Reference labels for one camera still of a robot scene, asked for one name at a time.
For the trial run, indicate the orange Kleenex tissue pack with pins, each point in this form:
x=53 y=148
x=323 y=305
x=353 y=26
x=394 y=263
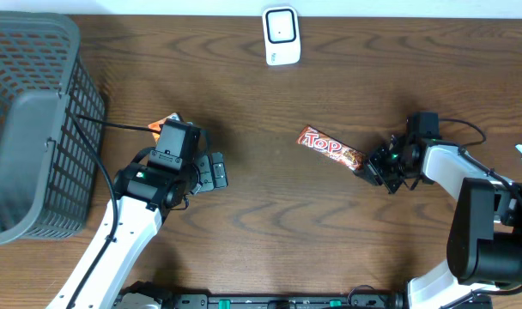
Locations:
x=157 y=126

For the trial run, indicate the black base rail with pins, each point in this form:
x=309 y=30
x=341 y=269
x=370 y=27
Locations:
x=147 y=295

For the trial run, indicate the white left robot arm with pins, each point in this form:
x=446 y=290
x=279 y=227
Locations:
x=158 y=181

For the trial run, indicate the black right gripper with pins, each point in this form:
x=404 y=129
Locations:
x=373 y=176

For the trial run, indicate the orange chocolate bar wrapper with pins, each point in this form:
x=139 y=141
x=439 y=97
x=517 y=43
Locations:
x=331 y=148

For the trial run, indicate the white barcode scanner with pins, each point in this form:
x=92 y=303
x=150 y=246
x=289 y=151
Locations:
x=281 y=36

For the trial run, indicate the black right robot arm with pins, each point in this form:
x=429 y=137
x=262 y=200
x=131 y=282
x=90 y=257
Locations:
x=484 y=247

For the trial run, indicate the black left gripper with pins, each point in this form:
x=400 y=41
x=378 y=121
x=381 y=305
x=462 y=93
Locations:
x=207 y=162

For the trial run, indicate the grey plastic mesh basket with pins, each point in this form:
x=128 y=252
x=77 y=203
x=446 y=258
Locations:
x=50 y=115

